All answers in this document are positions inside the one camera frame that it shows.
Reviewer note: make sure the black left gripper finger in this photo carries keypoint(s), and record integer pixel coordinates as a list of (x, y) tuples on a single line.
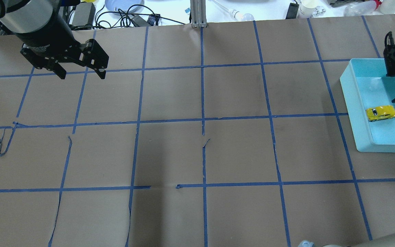
[(59, 71), (101, 73)]

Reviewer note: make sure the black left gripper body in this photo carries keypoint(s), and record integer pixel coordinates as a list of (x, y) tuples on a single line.
[(47, 38)]

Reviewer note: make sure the yellow beetle toy car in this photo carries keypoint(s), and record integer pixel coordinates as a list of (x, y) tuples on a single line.
[(381, 112)]

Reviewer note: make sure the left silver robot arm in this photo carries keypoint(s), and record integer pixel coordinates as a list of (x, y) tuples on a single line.
[(25, 16)]

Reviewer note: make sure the light blue plastic bin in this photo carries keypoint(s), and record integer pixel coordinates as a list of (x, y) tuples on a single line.
[(365, 85)]

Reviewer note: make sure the blue plate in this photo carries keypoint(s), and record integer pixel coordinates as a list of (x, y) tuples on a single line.
[(133, 6)]

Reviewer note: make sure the aluminium frame post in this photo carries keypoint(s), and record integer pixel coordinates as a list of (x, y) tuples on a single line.
[(198, 14)]

